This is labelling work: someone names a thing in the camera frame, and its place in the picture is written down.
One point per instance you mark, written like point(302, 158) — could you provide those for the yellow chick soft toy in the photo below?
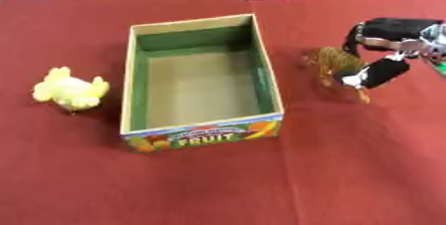
point(71, 90)

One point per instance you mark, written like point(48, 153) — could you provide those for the cardboard box with green inside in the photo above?
point(200, 83)

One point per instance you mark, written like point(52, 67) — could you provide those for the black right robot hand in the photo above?
point(388, 69)

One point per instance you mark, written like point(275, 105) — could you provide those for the orange striped tiger soft toy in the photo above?
point(338, 62)

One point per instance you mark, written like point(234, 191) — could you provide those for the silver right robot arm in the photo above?
point(436, 47)

